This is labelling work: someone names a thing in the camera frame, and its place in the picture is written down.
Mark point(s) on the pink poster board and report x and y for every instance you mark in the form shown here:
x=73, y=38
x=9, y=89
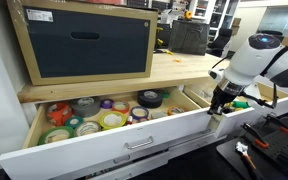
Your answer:
x=104, y=1

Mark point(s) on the stacked small cardboard boxes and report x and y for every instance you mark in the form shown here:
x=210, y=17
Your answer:
x=236, y=26

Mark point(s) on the yellow round object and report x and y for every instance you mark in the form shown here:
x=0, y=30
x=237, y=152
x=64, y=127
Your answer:
x=188, y=14

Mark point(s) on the black perforated plate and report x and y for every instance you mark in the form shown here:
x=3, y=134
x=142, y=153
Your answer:
x=277, y=150

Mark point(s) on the yellow tape roll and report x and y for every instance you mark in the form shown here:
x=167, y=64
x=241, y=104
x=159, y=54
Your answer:
x=112, y=127

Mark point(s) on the blue tape roll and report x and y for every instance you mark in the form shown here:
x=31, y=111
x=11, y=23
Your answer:
x=132, y=115

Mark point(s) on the clear white tape roll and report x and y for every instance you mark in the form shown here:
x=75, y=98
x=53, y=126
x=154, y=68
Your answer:
x=154, y=116

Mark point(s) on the wide white wooden drawer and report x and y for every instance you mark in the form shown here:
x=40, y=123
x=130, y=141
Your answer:
x=84, y=156

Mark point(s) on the small red tape roll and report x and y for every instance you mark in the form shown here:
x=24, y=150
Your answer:
x=142, y=120

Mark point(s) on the black yellow spring clamp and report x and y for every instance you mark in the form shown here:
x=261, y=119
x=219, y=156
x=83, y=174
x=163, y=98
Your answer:
x=228, y=108

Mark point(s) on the black clamp orange tip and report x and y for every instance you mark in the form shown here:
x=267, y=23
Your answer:
x=277, y=123
x=255, y=136

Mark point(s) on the white shelf cabinet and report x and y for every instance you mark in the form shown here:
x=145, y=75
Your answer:
x=193, y=10

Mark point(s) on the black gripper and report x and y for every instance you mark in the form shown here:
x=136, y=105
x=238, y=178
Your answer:
x=225, y=96

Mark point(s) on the large grey duct tape roll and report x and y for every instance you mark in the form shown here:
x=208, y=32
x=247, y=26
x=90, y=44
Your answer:
x=85, y=110

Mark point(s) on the small teal tape roll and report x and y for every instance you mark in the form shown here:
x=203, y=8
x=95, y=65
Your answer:
x=68, y=124

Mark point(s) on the white lower drawer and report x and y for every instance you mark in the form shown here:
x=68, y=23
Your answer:
x=190, y=149
x=140, y=169
x=144, y=155
x=190, y=138

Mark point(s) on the green tube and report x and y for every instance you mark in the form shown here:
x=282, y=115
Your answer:
x=240, y=104

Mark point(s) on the black tape roll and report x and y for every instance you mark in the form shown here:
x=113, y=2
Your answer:
x=150, y=103

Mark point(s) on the small red white tube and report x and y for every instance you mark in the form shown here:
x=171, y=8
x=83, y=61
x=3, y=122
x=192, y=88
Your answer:
x=129, y=120

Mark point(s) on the small purple tape roll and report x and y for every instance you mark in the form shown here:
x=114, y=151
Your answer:
x=102, y=106

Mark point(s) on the black office chair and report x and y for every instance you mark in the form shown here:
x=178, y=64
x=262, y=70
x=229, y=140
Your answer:
x=222, y=40

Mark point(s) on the yellow plastic piece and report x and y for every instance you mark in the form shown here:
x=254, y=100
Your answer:
x=168, y=52

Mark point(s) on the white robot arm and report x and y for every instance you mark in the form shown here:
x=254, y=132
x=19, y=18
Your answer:
x=250, y=63

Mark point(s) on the large green tape roll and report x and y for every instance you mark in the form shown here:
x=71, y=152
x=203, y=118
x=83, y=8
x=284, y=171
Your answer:
x=42, y=139

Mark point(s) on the grey fabric bag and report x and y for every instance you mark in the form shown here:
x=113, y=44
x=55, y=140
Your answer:
x=189, y=36

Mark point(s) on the small green tape roll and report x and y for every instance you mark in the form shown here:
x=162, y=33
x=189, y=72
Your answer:
x=165, y=94

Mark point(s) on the small orange piece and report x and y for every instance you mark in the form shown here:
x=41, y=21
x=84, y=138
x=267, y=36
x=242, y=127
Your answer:
x=176, y=60

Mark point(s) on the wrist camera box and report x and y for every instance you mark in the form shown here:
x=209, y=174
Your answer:
x=216, y=74

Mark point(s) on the orange red tape roll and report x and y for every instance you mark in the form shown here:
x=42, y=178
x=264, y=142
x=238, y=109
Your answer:
x=120, y=112

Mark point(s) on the white grey tape roll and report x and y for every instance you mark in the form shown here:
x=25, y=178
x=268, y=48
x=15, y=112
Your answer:
x=77, y=130

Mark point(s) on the black hand tool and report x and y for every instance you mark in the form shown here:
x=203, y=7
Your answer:
x=158, y=50

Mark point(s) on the narrow white wooden drawer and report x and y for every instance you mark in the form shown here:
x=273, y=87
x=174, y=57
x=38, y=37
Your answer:
x=284, y=105

